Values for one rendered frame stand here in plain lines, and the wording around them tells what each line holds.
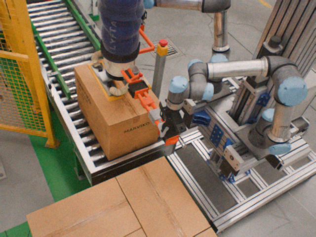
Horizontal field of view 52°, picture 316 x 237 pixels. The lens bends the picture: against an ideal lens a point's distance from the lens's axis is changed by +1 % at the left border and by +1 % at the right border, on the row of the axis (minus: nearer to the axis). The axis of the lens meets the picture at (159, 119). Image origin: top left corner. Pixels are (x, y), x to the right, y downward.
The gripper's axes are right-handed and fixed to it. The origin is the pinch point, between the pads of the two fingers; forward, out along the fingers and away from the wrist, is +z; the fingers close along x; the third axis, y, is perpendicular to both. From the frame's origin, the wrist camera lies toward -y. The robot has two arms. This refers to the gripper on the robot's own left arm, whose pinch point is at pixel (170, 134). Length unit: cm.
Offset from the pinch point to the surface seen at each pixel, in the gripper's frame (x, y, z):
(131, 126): 2, 39, 39
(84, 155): 33, 47, 65
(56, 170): 51, 80, 124
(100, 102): 15, 58, 30
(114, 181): 21, 22, 70
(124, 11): 4, 50, -40
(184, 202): -15, -12, 70
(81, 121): 23, 80, 70
